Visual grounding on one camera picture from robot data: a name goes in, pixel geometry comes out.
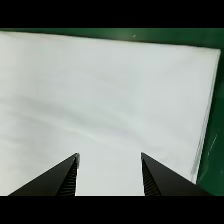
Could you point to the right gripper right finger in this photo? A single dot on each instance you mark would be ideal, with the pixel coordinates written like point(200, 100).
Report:
point(160, 180)

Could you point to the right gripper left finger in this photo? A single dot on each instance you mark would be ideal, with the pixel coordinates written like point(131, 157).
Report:
point(60, 180)

